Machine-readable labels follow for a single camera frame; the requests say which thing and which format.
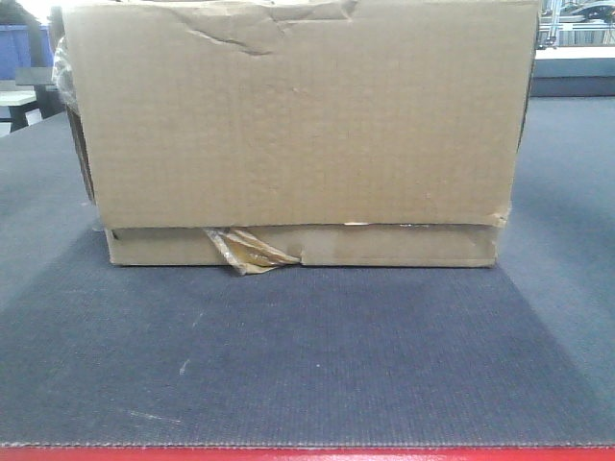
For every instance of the brown cardboard carton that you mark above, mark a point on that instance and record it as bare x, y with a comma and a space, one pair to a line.
264, 134

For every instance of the blue bin far background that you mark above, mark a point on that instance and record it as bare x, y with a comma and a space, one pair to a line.
15, 49

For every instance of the red conveyor frame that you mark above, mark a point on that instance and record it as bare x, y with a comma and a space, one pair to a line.
269, 454

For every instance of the dark grey conveyor belt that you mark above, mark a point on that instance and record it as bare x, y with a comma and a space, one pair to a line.
521, 354

